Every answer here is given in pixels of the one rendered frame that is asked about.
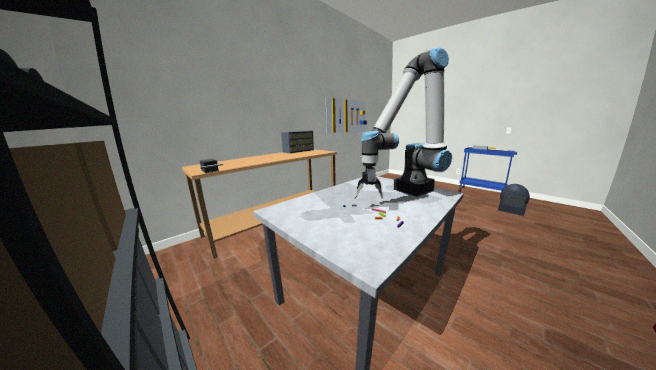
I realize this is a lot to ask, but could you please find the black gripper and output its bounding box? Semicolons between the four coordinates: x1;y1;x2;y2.
354;163;383;199

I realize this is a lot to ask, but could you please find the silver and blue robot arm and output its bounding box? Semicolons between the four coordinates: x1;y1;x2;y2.
360;47;452;183

